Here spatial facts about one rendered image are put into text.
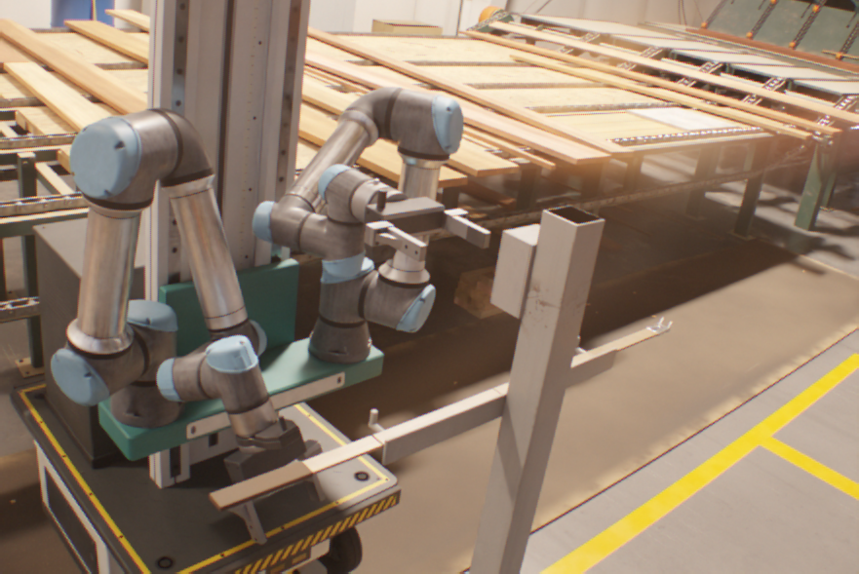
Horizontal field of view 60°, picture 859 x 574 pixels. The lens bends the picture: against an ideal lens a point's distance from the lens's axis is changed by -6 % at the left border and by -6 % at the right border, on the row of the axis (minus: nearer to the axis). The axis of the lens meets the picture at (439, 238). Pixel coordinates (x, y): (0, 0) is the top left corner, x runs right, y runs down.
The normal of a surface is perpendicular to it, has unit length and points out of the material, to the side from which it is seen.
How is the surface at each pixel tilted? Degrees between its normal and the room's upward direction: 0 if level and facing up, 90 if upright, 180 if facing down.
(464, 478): 0
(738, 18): 46
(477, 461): 0
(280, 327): 90
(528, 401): 90
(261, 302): 90
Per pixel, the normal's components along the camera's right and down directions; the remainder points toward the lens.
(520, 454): -0.74, 0.14
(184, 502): 0.14, -0.93
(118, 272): 0.60, 0.49
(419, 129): -0.32, 0.23
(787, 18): -0.44, -0.53
